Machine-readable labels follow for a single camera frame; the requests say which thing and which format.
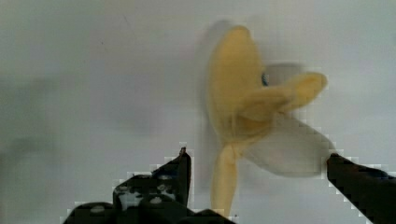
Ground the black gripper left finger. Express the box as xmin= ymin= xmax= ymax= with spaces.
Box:
xmin=63 ymin=147 xmax=236 ymax=224

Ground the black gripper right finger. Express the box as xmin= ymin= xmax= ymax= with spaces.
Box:
xmin=326 ymin=153 xmax=396 ymax=224

